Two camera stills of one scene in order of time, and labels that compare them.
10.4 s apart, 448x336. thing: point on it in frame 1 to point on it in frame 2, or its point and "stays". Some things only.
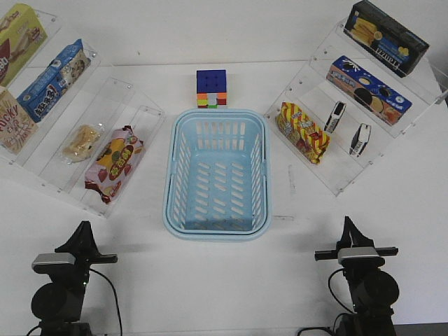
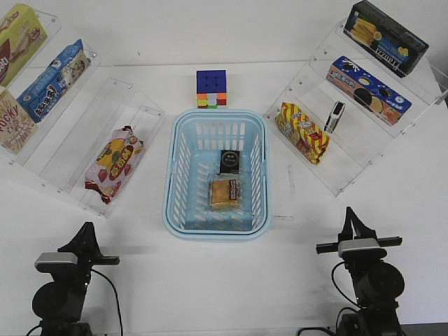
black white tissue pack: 334,118 stays
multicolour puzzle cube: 211,88 stays
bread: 81,145 to 224,192
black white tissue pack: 360,139 to 229,162
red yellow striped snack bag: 309,141 stays
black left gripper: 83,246 stays
